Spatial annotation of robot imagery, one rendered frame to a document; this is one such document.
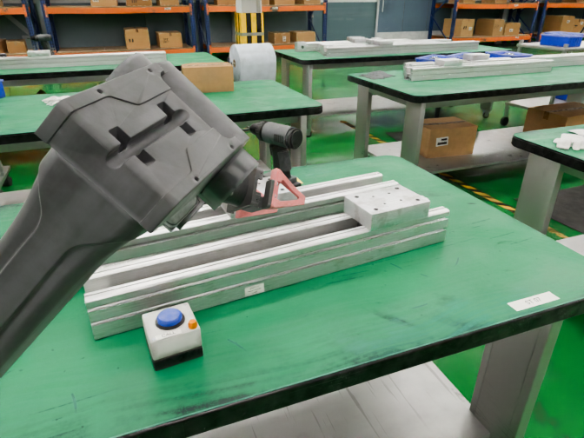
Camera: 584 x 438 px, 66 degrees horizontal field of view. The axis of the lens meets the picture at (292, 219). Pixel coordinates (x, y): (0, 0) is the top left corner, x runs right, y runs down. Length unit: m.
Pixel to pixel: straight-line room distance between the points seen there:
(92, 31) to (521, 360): 10.73
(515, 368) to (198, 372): 0.83
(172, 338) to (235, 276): 0.19
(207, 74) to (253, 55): 1.70
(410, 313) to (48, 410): 0.62
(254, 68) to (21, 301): 4.33
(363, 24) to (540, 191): 11.01
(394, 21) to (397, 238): 12.40
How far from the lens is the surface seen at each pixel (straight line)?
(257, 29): 6.61
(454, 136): 3.61
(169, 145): 0.26
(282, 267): 0.91
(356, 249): 0.99
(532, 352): 1.26
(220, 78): 2.92
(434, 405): 1.52
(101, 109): 0.26
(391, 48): 4.96
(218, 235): 1.04
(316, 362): 0.78
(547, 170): 2.19
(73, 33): 11.30
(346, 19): 12.67
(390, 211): 0.99
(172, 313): 0.78
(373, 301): 0.92
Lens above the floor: 1.32
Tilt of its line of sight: 27 degrees down
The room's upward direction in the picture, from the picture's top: straight up
